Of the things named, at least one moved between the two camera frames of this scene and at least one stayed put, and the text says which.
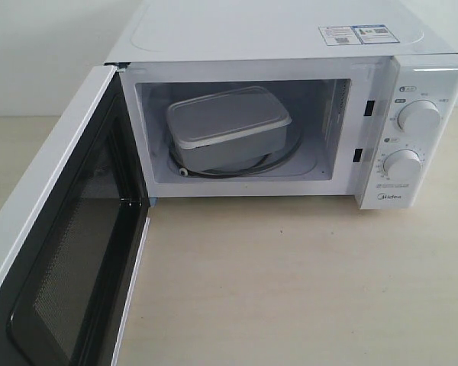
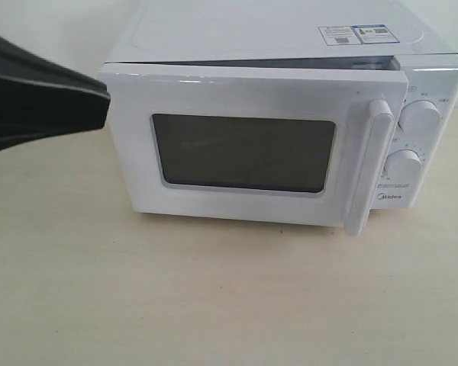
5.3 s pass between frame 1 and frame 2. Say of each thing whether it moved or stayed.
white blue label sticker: stayed
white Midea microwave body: stayed
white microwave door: moved
